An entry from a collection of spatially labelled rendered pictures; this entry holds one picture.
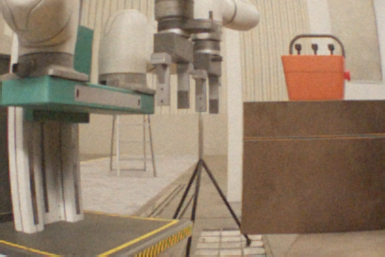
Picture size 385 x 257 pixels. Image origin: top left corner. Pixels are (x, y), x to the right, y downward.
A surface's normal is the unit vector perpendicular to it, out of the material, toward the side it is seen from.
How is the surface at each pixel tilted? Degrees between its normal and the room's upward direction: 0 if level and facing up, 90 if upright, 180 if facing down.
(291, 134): 90
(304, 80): 97
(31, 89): 90
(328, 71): 97
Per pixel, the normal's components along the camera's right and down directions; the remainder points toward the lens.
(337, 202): -0.43, -0.03
